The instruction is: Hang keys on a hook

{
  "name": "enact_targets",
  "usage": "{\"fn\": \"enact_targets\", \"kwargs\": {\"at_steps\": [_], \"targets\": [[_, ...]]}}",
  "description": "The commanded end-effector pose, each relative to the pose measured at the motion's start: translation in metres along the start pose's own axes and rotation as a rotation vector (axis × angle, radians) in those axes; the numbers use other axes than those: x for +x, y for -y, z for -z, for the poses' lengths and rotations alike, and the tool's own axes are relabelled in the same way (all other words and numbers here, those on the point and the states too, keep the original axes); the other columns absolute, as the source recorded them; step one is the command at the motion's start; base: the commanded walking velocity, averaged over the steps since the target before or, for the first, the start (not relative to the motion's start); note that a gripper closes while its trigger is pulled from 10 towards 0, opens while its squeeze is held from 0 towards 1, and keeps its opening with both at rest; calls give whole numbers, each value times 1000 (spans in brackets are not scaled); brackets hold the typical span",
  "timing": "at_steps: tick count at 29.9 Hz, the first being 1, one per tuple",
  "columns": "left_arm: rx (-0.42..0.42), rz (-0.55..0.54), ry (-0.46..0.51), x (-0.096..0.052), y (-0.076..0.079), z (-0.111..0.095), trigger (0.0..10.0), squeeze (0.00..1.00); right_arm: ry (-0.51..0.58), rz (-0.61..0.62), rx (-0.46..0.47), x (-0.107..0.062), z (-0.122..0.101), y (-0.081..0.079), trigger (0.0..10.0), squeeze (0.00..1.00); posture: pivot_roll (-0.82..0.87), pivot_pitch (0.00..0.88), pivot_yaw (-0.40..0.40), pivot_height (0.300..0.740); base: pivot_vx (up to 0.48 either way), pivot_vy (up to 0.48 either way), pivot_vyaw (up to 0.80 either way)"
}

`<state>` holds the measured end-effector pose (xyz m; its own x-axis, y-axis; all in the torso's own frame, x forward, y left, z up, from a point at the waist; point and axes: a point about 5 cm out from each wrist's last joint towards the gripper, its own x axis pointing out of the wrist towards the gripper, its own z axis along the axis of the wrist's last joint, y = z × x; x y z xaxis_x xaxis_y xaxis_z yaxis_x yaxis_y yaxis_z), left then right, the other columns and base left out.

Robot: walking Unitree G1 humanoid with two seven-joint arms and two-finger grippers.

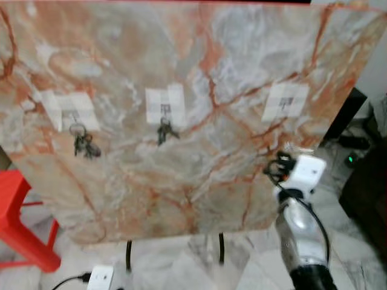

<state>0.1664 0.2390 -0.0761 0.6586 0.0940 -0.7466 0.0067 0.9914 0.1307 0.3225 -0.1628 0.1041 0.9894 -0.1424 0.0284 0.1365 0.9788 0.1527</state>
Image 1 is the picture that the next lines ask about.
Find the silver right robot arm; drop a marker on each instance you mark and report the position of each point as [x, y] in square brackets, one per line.
[302, 235]

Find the clear adhesive hook white tape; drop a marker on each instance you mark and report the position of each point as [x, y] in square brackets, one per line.
[71, 110]
[165, 104]
[285, 101]

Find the device with green light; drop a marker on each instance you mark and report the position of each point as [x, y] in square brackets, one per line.
[350, 160]

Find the black box cabinet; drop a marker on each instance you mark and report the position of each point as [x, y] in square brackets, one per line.
[351, 115]

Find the black low furniture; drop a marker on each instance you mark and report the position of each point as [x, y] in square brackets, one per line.
[366, 193]

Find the marble board red edge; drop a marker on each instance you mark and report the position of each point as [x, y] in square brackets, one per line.
[181, 151]

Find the thin black board leg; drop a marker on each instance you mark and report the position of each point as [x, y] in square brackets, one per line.
[221, 248]
[128, 257]

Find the small dark key bunch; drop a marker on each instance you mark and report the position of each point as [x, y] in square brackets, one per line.
[164, 132]

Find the red plastic stool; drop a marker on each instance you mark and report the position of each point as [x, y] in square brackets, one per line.
[21, 229]

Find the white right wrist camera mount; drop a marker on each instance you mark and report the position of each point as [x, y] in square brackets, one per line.
[305, 174]

